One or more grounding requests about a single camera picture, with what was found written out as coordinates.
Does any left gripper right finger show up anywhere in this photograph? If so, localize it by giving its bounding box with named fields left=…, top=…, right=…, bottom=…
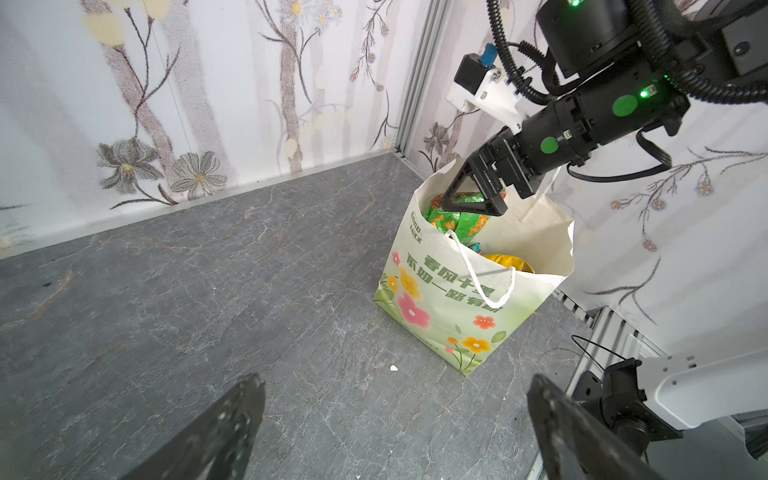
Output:
left=527, top=374, right=660, bottom=480

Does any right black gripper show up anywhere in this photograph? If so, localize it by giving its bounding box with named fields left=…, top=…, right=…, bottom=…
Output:
left=441, top=127, right=557, bottom=217

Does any green snack packet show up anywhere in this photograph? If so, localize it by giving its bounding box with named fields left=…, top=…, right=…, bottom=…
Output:
left=424, top=195, right=489, bottom=251

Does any white floral paper bag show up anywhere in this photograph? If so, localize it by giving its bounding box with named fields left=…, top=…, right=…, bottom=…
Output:
left=373, top=161, right=574, bottom=376

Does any yellow snack packet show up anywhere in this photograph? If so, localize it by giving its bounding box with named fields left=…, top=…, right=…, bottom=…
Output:
left=484, top=254, right=535, bottom=274

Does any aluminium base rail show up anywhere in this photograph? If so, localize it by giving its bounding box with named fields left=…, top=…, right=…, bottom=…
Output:
left=554, top=290, right=664, bottom=399

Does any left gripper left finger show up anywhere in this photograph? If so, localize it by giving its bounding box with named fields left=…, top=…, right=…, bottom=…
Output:
left=124, top=373, right=266, bottom=480

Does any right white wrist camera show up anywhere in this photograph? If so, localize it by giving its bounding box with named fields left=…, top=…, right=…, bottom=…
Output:
left=447, top=43, right=525, bottom=134

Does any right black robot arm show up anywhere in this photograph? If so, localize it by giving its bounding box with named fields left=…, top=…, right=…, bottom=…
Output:
left=442, top=1, right=767, bottom=479

